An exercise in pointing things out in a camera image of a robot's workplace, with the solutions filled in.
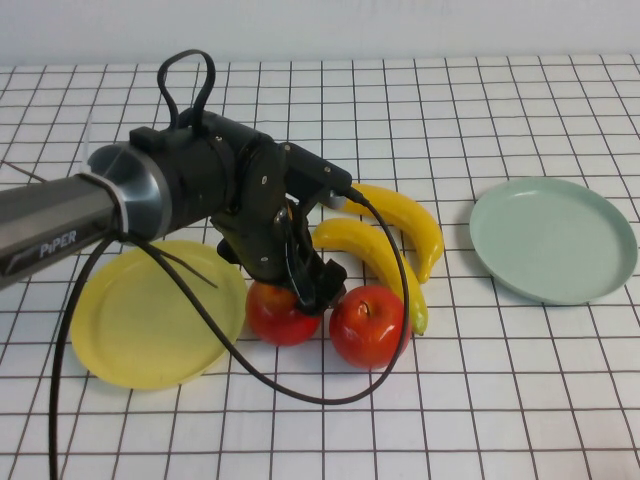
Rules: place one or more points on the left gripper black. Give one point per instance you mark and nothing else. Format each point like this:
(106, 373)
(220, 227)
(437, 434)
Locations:
(262, 220)

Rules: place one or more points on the red apple with orange top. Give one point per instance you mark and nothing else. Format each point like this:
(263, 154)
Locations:
(280, 322)

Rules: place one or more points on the yellow banana with thin stem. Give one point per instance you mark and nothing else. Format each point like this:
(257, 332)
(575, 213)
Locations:
(350, 235)

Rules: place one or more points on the deep red apple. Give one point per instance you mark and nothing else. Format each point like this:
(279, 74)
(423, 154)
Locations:
(360, 337)

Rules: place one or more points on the yellow banana with green end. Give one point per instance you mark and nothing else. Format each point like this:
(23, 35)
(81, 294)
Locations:
(415, 217)

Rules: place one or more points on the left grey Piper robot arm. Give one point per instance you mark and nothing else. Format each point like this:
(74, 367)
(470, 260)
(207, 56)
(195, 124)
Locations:
(50, 215)

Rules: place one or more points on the yellow round plastic plate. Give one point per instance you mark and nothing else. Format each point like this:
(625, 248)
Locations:
(150, 340)

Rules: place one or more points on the pale green round plate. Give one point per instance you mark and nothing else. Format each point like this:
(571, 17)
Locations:
(550, 240)

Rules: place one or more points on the white grid-pattern tablecloth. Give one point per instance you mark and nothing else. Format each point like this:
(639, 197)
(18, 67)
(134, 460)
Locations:
(450, 425)

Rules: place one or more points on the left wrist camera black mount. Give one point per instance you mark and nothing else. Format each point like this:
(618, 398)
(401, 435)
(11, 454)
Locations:
(310, 167)

